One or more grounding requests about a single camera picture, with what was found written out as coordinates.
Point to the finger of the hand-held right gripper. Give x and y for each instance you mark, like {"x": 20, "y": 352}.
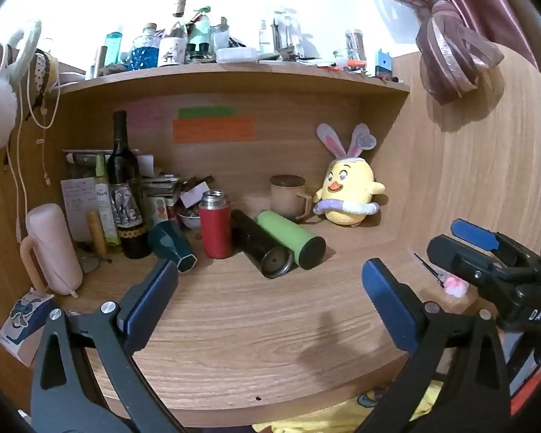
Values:
{"x": 451, "y": 255}
{"x": 473, "y": 233}

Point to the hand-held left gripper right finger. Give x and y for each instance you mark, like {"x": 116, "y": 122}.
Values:
{"x": 387, "y": 302}

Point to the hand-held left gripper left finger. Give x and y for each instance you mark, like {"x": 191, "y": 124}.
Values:
{"x": 151, "y": 297}

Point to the teal faceted cup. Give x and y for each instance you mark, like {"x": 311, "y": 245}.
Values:
{"x": 171, "y": 243}

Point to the black hair pin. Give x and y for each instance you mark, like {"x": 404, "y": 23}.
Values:
{"x": 428, "y": 268}

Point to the pink and white candy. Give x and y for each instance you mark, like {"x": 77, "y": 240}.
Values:
{"x": 455, "y": 286}

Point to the yellow wooden stick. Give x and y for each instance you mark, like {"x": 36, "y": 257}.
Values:
{"x": 97, "y": 234}

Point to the dark wine bottle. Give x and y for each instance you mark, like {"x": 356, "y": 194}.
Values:
{"x": 126, "y": 216}

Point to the small ceramic bowl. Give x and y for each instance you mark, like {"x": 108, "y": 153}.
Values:
{"x": 190, "y": 221}

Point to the red thermos flask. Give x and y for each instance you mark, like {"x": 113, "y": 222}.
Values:
{"x": 215, "y": 228}

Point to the yellow-green slim bottle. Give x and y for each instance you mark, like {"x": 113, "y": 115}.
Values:
{"x": 102, "y": 198}

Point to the white paper note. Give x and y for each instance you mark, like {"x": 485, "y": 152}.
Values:
{"x": 77, "y": 207}

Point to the green thermos flask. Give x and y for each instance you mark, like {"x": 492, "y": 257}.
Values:
{"x": 288, "y": 237}

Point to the black thermos flask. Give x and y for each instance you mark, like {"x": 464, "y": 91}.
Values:
{"x": 257, "y": 243}

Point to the yellow chick plush toy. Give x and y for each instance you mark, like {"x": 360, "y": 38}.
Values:
{"x": 347, "y": 185}

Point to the yellow cloth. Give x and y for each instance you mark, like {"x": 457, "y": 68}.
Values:
{"x": 324, "y": 417}

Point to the blue and white tissue box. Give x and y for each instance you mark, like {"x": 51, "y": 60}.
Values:
{"x": 22, "y": 329}

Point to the brown mug with lid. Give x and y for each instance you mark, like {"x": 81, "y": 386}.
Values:
{"x": 286, "y": 198}

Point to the orange sticky note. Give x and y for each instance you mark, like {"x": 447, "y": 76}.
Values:
{"x": 213, "y": 130}

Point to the pink sticky note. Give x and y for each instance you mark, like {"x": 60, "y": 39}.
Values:
{"x": 145, "y": 116}

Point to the pink tied curtain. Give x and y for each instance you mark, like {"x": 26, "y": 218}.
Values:
{"x": 455, "y": 49}

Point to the small blue box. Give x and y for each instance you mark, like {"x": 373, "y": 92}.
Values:
{"x": 383, "y": 64}

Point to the green sticky note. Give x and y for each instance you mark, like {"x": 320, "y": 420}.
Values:
{"x": 206, "y": 112}

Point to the clear glass jar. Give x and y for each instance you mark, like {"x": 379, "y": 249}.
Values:
{"x": 355, "y": 45}

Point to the wooden shelf board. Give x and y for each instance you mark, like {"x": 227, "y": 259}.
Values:
{"x": 234, "y": 82}

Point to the blue glass bottle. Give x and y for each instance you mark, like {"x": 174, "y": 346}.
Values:
{"x": 145, "y": 52}

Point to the corked bottle with white label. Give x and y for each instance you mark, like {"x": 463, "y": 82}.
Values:
{"x": 172, "y": 49}

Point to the dotted brown headband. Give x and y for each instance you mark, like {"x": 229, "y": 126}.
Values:
{"x": 45, "y": 72}

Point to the teal tall bottle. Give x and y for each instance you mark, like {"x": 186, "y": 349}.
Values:
{"x": 115, "y": 47}

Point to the white flat box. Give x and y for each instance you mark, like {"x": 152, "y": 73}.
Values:
{"x": 236, "y": 55}

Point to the green spray bottle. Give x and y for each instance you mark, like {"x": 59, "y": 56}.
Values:
{"x": 199, "y": 31}

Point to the clear plastic container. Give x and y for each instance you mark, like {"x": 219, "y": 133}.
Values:
{"x": 282, "y": 31}

